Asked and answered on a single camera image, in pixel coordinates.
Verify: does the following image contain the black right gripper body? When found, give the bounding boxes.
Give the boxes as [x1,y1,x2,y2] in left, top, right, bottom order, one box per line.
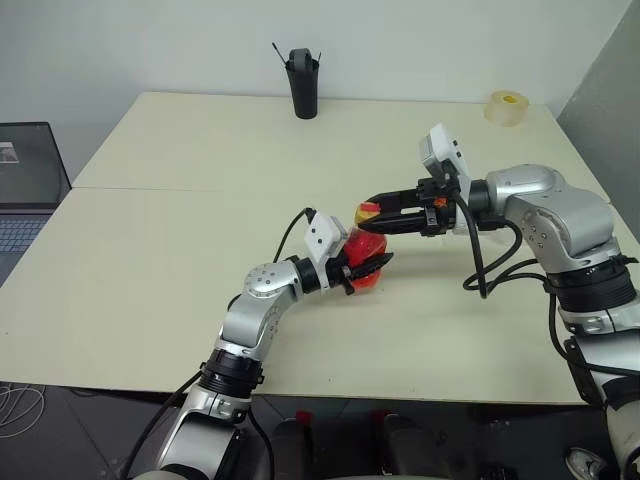
[414,176,459,239]

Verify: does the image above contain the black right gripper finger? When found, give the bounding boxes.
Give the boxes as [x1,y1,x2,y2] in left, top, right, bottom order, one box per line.
[368,188,422,212]
[358,209,427,236]

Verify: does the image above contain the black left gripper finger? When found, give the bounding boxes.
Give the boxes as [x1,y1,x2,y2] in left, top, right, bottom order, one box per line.
[351,252,396,284]

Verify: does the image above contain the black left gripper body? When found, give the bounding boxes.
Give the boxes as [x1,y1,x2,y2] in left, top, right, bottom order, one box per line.
[339,248,360,297]

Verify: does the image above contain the clear bottle with red drink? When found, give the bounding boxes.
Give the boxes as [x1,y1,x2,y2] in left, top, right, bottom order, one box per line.
[343,199,389,295]

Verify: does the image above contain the black tall cup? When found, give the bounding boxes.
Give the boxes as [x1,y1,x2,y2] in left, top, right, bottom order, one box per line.
[286,58,322,121]

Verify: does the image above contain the grey laptop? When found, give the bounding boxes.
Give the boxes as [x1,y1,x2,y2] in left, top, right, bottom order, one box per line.
[0,121,72,287]

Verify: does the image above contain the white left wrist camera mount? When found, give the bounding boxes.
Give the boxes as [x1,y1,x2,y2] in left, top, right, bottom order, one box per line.
[303,212,350,290]

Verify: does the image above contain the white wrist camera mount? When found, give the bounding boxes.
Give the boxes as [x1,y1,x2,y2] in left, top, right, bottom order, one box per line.
[417,122,473,235]
[303,212,350,290]

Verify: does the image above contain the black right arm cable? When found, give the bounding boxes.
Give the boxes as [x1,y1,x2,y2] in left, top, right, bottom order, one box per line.
[452,193,550,300]

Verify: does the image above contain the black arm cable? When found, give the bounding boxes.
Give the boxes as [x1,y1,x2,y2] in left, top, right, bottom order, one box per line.
[452,193,550,300]
[273,206,316,264]

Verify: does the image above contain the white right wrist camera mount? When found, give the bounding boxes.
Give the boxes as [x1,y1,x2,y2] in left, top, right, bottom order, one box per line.
[417,122,473,235]

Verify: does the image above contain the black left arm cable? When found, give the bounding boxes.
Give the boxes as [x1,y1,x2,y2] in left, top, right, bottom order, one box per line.
[273,206,316,264]

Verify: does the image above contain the white thin cables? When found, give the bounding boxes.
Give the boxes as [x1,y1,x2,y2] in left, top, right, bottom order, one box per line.
[0,381,47,437]

